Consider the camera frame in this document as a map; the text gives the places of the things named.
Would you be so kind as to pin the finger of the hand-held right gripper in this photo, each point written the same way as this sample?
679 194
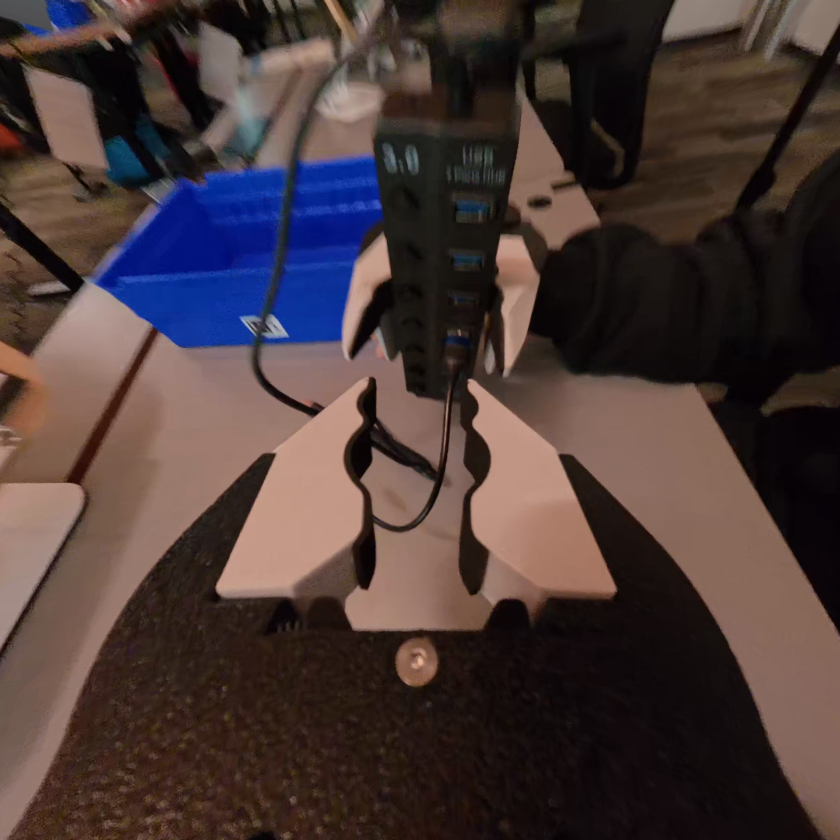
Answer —
518 295
364 289

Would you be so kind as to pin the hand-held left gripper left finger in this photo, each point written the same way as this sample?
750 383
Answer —
295 525

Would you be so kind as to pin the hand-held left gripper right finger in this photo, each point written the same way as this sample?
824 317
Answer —
538 525

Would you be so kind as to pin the long black usb hub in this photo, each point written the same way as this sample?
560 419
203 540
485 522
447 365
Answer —
433 262

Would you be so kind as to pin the blue storage bin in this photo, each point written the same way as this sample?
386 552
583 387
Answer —
216 262

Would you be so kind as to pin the person's right forearm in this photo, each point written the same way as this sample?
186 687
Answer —
689 295

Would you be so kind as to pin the wooden document stand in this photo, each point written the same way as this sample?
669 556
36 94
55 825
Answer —
33 544

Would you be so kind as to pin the black tripod pole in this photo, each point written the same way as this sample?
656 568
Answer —
36 249

